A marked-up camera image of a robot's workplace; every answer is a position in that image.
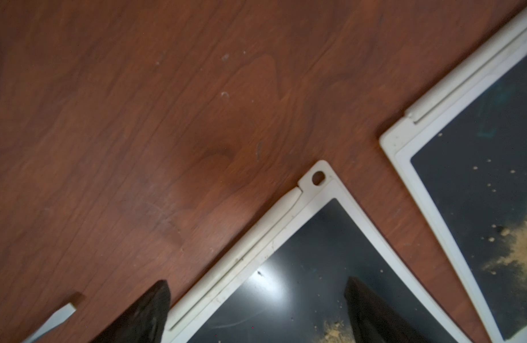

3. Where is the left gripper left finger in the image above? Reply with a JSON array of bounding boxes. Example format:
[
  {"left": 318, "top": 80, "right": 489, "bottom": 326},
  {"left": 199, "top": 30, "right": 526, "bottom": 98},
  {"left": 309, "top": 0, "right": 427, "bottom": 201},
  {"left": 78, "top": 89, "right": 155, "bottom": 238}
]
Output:
[{"left": 91, "top": 280, "right": 171, "bottom": 343}]

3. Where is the white drawing tablet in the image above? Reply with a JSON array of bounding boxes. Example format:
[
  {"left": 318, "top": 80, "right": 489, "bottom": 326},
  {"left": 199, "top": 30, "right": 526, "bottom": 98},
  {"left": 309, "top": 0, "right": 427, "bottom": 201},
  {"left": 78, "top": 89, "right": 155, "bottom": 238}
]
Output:
[
  {"left": 163, "top": 160, "right": 468, "bottom": 342},
  {"left": 380, "top": 6, "right": 527, "bottom": 342}
]

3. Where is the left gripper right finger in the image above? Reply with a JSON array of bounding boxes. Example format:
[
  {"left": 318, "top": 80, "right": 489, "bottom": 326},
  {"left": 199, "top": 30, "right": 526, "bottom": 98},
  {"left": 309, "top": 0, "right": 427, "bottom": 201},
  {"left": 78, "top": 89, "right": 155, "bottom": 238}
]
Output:
[{"left": 344, "top": 277, "right": 428, "bottom": 342}]

